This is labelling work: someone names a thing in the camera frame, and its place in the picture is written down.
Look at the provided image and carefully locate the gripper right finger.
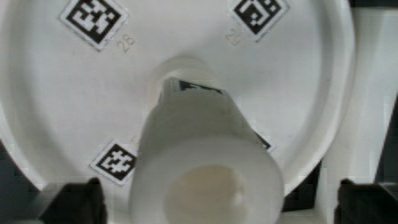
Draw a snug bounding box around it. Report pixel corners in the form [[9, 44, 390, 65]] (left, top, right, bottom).
[[335, 179, 398, 224]]

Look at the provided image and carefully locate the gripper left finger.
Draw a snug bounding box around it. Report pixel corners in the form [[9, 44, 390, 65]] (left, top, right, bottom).
[[24, 178, 109, 224]]

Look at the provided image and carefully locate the white table leg cylinder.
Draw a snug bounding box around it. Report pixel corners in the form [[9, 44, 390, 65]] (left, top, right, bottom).
[[127, 55, 287, 224]]

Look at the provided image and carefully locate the white round table top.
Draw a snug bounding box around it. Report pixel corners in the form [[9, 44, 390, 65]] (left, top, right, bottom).
[[0, 0, 354, 224]]

